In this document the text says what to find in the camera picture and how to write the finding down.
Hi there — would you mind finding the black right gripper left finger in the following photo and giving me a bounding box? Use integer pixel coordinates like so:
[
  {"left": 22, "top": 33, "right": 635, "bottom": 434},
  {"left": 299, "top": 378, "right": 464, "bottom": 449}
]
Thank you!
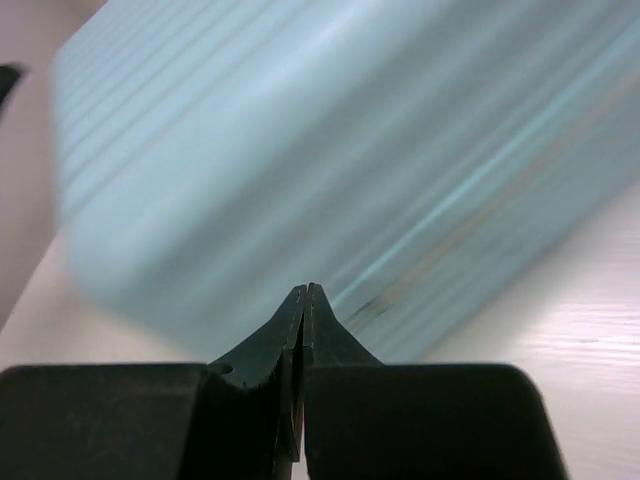
[{"left": 1, "top": 286, "right": 306, "bottom": 479}]

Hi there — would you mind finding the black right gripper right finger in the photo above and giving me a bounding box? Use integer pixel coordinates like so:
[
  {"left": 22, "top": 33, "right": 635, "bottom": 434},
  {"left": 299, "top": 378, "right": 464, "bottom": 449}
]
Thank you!
[{"left": 302, "top": 284, "right": 568, "bottom": 479}]

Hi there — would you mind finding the light blue hardshell suitcase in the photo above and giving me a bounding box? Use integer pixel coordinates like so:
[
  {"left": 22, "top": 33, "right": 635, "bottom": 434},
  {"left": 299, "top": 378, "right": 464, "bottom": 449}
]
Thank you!
[{"left": 53, "top": 1, "right": 639, "bottom": 362}]

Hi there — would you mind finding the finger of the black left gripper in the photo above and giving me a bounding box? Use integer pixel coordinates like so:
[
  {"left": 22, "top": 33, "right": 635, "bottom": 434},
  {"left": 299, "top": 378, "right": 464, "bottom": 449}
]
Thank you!
[{"left": 0, "top": 63, "right": 26, "bottom": 107}]

